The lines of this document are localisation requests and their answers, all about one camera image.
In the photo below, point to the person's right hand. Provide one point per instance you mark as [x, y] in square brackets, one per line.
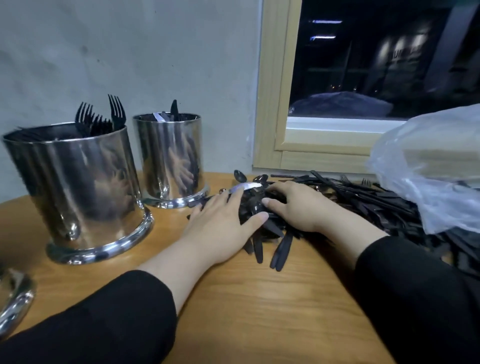
[304, 206]

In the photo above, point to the person's left hand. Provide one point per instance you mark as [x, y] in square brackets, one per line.
[221, 229]

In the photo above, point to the pile of black plastic cutlery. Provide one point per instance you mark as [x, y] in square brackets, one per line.
[390, 210]

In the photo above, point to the bundle of black cutlery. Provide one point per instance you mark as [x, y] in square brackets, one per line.
[159, 117]
[101, 126]

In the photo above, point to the black plastic fork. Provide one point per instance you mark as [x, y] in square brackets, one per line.
[84, 114]
[117, 111]

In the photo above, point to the person's left forearm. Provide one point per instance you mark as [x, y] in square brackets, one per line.
[105, 315]

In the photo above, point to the dark parked car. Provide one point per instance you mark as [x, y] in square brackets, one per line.
[341, 105]

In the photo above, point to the clear plastic bag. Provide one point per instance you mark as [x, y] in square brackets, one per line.
[435, 165]

